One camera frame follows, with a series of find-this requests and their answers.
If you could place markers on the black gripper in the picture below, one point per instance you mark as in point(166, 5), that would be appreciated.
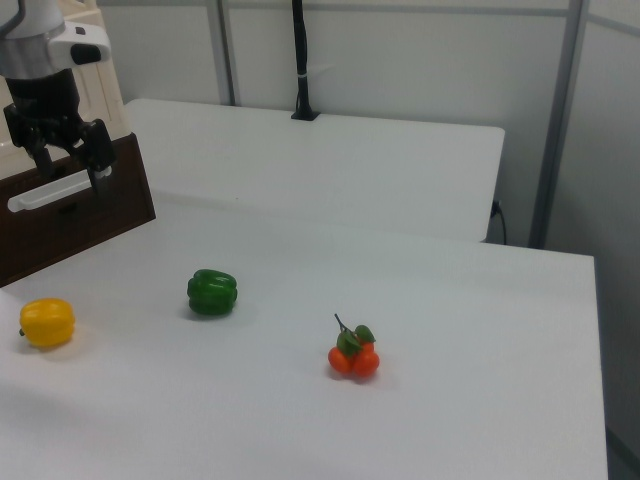
point(45, 100)

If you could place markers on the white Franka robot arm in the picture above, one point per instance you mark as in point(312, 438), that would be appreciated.
point(30, 22)

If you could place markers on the cream plastic cabinet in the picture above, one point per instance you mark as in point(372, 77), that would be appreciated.
point(107, 90)

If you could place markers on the dark brown wooden drawer box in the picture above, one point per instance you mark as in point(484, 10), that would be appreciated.
point(100, 225)

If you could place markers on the yellow bell pepper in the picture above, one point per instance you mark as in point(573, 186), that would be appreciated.
point(47, 322)

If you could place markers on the green bell pepper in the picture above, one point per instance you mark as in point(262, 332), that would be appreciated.
point(212, 292)

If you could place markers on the orange tomato cluster with leaves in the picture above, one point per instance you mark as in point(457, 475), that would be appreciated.
point(362, 362)

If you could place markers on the thin grey partition post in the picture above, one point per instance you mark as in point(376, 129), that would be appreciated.
point(226, 50)

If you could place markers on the black camera stand pole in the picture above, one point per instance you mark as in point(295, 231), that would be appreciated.
point(301, 55)

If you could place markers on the thick grey partition post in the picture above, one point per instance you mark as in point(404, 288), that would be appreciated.
point(555, 125)

